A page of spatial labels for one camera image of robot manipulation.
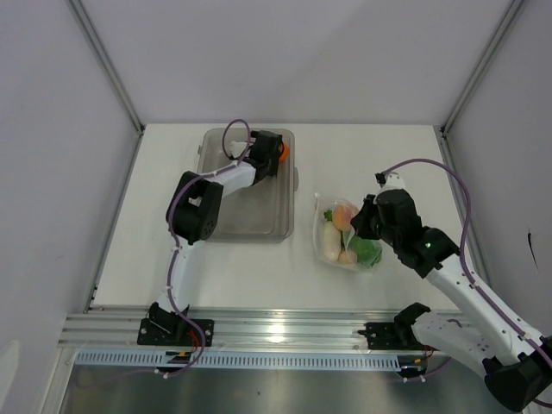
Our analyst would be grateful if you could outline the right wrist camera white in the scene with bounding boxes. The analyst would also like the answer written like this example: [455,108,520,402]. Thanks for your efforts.
[375,172,406,191]

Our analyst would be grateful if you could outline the slotted cable duct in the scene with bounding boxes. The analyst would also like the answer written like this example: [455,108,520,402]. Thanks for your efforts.
[75,348,401,372]

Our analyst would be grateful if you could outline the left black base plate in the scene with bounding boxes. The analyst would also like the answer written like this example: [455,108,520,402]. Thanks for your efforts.
[136,318,201,347]

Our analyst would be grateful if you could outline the clear grey plastic bin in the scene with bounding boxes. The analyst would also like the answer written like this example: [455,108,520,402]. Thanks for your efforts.
[197,127,298,242]

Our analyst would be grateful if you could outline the aluminium rail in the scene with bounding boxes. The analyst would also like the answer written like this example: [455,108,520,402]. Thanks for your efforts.
[57,306,398,353]

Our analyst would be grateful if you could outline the green lettuce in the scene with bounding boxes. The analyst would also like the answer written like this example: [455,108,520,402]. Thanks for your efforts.
[348,235,382,268]

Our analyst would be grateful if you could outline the small beige mushroom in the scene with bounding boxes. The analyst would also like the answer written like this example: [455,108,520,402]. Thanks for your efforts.
[338,250,357,265]

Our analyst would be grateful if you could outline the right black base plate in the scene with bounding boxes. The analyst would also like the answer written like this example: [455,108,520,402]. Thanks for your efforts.
[356,322,439,351]

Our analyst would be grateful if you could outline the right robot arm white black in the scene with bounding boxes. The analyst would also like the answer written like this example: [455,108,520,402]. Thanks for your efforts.
[351,189,551,412]

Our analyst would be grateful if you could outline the white radish green leaves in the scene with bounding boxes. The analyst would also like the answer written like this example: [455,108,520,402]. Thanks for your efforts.
[321,210,342,262]

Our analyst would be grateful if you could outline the aluminium frame post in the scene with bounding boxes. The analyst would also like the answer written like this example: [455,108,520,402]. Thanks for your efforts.
[66,0,145,134]
[440,0,529,138]

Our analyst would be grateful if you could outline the left aluminium frame post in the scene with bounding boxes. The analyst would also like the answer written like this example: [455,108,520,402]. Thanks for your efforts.
[66,0,145,134]

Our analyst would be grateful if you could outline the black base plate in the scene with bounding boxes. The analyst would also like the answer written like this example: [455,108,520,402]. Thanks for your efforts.
[356,322,439,351]
[136,318,201,347]

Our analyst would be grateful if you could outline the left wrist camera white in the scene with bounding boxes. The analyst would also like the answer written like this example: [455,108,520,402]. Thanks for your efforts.
[230,141,251,160]

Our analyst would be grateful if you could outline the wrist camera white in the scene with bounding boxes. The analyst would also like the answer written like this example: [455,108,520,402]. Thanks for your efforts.
[230,141,251,160]
[375,172,406,191]

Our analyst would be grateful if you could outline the clear zip top bag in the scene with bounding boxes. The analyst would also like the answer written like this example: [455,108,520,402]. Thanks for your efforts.
[312,193,383,272]

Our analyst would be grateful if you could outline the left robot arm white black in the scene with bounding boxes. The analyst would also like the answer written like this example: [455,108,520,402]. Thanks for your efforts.
[137,128,286,347]

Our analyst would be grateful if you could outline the orange fruit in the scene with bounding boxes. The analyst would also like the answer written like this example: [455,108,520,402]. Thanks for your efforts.
[279,143,290,163]

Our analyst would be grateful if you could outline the peach fruit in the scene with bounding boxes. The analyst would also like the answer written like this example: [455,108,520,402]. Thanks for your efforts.
[332,204,359,232]

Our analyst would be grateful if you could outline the right aluminium frame post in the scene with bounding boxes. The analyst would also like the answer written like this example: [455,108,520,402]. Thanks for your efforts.
[440,0,529,138]

